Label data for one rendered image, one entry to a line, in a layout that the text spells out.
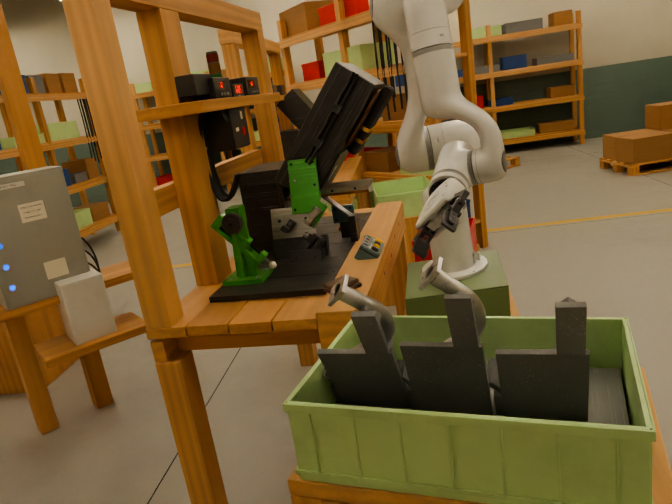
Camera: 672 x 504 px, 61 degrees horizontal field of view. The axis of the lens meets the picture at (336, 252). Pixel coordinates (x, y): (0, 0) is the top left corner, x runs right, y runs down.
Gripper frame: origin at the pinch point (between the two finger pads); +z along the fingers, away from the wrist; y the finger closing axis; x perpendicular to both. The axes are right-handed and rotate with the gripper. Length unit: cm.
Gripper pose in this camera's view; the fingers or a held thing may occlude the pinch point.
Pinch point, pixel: (433, 238)
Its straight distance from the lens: 111.0
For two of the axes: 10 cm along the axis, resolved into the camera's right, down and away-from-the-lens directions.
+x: 8.2, 5.5, 1.4
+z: -3.0, 6.3, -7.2
